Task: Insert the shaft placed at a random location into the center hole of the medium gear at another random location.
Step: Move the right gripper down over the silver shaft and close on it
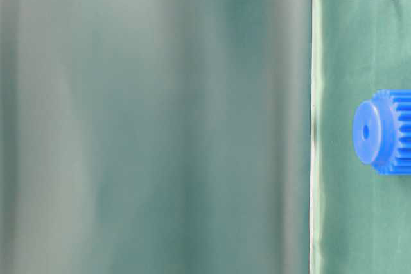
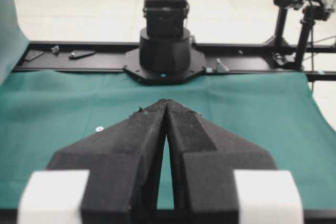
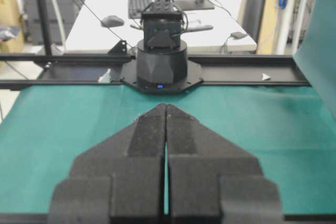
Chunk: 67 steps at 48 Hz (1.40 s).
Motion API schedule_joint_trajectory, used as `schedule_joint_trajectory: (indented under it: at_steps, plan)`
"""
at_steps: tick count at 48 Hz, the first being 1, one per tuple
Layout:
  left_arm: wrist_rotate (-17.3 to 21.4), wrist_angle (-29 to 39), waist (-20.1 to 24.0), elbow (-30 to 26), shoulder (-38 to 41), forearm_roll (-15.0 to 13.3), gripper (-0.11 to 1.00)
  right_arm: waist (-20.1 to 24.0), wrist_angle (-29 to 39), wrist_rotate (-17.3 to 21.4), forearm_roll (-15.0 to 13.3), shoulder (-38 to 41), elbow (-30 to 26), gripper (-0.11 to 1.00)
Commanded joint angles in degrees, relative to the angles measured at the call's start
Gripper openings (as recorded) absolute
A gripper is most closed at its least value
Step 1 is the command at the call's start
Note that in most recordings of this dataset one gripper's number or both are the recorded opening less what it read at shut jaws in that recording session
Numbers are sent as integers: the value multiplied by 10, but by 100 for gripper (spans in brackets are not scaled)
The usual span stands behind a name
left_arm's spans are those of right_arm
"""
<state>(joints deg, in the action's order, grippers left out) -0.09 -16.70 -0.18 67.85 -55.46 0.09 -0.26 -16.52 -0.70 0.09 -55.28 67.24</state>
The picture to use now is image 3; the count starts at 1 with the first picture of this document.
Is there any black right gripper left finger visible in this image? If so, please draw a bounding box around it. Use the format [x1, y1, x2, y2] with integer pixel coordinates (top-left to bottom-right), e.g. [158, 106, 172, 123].
[49, 104, 166, 223]

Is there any grey computer mouse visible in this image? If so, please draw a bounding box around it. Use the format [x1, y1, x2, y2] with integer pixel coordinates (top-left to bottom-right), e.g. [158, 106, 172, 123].
[101, 15, 124, 28]

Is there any black vertical frame post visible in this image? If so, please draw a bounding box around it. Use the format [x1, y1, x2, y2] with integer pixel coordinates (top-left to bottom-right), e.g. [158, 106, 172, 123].
[36, 0, 52, 56]

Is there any cardboard box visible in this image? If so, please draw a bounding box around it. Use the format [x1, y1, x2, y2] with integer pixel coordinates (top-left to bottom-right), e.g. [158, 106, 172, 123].
[1, 0, 25, 53]

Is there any green table cloth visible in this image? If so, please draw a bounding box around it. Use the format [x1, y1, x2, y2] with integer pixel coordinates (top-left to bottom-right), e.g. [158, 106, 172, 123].
[1, 0, 335, 216]

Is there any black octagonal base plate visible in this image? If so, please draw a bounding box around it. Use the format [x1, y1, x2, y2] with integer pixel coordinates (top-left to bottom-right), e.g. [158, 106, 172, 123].
[120, 60, 203, 95]

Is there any white desk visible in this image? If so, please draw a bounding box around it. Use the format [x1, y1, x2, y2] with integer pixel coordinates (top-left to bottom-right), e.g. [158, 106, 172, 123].
[66, 0, 257, 55]

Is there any black keyboard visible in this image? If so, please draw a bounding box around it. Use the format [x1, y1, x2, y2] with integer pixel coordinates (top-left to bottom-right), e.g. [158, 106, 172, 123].
[128, 0, 153, 19]

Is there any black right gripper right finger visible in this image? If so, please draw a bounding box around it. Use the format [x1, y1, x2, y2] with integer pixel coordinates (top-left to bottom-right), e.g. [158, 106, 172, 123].
[166, 104, 283, 223]

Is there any black monitor stand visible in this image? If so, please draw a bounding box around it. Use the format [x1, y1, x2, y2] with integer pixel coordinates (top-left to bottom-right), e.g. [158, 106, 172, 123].
[174, 0, 215, 11]

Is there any black aluminium frame rail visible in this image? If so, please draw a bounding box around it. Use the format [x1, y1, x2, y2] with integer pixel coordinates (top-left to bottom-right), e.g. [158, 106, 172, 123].
[1, 54, 310, 91]

